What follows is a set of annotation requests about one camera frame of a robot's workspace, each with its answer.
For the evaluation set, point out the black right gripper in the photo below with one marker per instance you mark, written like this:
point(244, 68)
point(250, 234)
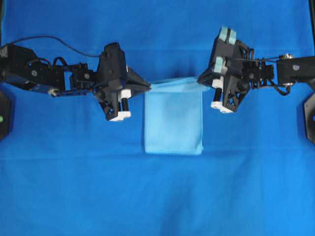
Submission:
point(232, 71)

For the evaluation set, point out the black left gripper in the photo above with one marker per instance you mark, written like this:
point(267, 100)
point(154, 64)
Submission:
point(106, 83)

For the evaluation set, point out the light blue towel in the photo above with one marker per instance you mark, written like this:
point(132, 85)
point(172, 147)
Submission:
point(173, 117)

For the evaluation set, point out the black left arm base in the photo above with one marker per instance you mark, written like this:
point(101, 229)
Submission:
point(5, 114)

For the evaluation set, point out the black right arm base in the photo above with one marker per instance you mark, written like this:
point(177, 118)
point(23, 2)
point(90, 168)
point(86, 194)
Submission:
point(309, 118)

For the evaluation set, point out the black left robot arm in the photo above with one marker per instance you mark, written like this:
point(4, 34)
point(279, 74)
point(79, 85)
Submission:
point(22, 68)

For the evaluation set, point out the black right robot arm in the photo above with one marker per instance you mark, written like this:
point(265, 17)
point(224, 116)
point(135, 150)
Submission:
point(289, 70)

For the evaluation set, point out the blue table cloth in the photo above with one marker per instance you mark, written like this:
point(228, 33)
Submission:
point(66, 171)

